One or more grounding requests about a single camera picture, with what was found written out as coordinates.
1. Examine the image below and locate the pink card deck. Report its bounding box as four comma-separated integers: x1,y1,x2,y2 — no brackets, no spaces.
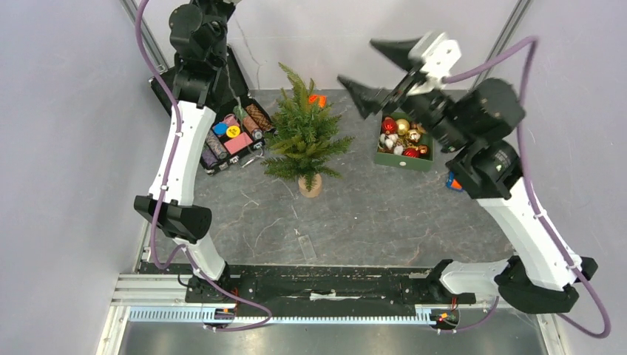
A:
224,132,253,155

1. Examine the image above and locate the blue dealer button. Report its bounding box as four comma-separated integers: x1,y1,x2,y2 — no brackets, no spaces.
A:
212,122,228,137

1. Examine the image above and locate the clear fairy light string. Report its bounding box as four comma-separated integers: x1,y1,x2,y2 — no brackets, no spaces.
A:
225,14,305,236

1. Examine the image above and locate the green ornament box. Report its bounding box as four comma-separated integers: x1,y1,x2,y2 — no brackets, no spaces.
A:
374,112,435,172

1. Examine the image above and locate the red glitter bauble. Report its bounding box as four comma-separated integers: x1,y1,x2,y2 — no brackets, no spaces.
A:
381,117,398,135

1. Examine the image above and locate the black poker chip case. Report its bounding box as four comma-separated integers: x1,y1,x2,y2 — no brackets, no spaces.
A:
149,44,275,176

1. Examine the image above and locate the clear battery box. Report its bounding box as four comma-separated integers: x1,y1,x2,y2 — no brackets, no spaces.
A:
298,235,317,261

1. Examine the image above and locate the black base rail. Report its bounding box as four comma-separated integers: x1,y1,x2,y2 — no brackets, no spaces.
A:
137,262,476,320

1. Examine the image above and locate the gold bauble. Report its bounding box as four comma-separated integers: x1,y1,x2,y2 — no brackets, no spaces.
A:
395,118,411,136

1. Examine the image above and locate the aluminium corner frame post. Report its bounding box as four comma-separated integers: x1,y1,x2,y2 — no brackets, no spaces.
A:
120,0,169,73

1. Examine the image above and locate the orange plastic piece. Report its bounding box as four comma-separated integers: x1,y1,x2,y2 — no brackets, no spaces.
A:
308,94,327,109

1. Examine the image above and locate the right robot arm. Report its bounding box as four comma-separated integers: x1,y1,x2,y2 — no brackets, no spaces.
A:
338,33,597,314

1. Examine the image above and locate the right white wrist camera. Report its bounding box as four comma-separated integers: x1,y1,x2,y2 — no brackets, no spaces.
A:
407,31,461,95

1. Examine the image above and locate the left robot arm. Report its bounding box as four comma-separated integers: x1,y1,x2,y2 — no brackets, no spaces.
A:
134,1,237,302

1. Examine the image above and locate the yellow big blind button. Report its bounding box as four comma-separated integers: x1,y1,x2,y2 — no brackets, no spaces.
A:
226,125,241,139

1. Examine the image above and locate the small green christmas tree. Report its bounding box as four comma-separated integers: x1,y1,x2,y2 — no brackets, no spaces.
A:
262,63,354,198

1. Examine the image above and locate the blue orange toy car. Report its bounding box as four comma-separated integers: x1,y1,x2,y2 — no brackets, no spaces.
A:
445,172,464,192

